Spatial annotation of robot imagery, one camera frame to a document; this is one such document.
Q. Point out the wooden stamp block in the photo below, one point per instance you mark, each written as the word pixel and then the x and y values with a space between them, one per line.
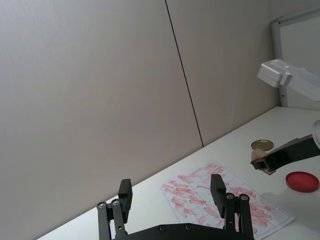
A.
pixel 258 153

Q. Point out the red round lid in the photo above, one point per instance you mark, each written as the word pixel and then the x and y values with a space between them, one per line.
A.
pixel 302 182

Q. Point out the grey framed whiteboard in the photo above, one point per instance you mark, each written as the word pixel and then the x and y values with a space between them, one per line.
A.
pixel 297 40

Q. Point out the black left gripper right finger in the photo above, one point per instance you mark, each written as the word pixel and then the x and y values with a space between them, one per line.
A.
pixel 218 197

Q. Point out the white paper with red stamps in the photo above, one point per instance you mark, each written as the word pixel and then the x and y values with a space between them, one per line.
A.
pixel 200 197

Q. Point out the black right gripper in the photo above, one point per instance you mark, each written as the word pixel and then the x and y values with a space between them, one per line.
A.
pixel 303 151

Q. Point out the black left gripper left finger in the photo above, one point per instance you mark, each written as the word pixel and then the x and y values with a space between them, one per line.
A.
pixel 124 200

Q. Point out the gold round metal lid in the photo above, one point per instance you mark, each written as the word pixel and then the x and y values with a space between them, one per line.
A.
pixel 262 144

